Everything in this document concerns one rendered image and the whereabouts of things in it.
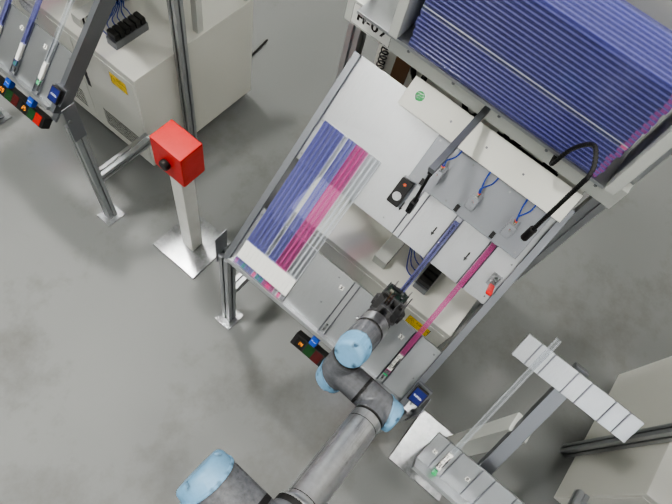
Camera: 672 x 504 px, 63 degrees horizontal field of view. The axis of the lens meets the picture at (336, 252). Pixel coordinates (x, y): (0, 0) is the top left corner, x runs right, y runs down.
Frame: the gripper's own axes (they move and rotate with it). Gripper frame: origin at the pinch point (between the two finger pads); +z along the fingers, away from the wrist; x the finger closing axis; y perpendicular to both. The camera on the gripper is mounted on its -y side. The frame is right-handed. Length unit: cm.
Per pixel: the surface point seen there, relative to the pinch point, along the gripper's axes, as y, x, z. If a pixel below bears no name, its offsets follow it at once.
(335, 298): -14.3, 13.7, -0.8
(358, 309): -12.4, 6.5, -0.3
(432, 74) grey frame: 51, 26, 5
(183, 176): -22, 79, 8
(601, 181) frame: 55, -19, -1
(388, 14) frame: 57, 42, 2
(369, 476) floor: -92, -34, 26
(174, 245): -80, 91, 42
